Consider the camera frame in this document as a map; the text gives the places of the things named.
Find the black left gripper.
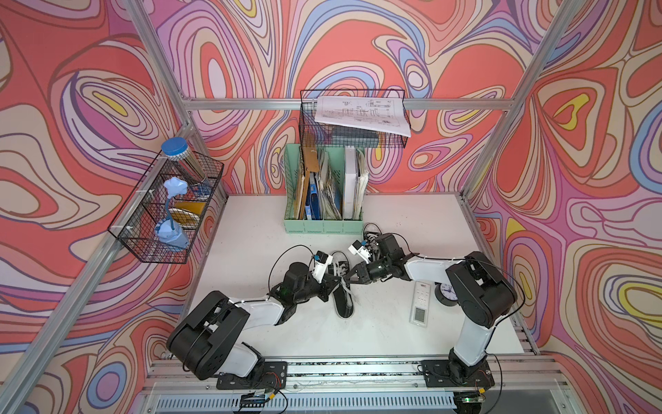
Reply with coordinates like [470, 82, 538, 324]
[291, 273, 341, 305]

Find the yellow tin in basket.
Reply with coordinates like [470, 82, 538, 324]
[168, 201, 205, 229]

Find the green perforated file organizer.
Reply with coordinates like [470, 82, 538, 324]
[280, 144, 364, 235]

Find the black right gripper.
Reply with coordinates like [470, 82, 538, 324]
[341, 256, 391, 285]

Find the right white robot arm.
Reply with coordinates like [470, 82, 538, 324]
[345, 233, 517, 375]

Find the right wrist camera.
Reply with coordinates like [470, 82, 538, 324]
[348, 240, 372, 264]

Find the black wire basket back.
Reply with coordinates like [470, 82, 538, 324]
[299, 86, 411, 149]

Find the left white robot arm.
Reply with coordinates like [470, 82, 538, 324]
[167, 260, 354, 381]

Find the black sneaker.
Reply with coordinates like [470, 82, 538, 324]
[331, 250, 354, 319]
[363, 223, 383, 244]

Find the blue lidded jar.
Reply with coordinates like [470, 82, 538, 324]
[161, 137, 208, 185]

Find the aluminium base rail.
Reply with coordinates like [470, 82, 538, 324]
[134, 354, 582, 413]

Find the black tape roll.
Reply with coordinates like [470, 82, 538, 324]
[434, 283, 458, 307]

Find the black wire basket left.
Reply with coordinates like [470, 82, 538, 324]
[108, 152, 224, 264]

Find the white book in organizer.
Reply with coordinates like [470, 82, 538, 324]
[343, 147, 359, 220]

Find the white printed paper sheet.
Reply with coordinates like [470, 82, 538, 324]
[315, 96, 411, 137]

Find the black wire basket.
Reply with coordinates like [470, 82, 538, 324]
[108, 152, 224, 264]
[299, 86, 411, 149]

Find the white remote control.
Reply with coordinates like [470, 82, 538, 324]
[410, 281, 431, 327]

